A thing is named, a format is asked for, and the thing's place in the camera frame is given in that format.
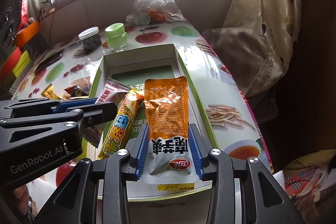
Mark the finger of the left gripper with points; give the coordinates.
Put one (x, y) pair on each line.
(78, 103)
(94, 114)

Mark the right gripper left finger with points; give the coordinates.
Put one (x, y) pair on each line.
(75, 199)

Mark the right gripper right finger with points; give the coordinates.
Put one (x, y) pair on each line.
(239, 186)

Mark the small yellow snack packet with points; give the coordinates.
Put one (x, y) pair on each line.
(49, 93)

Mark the long yellow snack bar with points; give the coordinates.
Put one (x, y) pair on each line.
(119, 131)

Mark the red white candy bar wrapper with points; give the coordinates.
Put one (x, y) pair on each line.
(114, 91)

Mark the orange snack pouch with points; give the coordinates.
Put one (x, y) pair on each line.
(169, 164)

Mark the red black triangular packet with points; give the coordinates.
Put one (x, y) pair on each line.
(74, 91)

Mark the person left hand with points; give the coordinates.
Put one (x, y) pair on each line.
(21, 199)

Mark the black smartphone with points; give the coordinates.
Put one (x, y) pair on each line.
(49, 61)

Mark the yellow green box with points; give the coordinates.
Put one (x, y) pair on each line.
(20, 66)

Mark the green white cardboard box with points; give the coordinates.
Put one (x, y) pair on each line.
(166, 61)

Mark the red gift box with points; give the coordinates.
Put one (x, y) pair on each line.
(10, 63)

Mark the clear jar white lid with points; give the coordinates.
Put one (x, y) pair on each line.
(90, 39)

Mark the green cream jar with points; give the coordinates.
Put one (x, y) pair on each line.
(116, 36)

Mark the clear plastic bag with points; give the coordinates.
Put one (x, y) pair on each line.
(146, 12)

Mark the patterned beige curtain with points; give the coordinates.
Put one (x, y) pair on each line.
(256, 41)

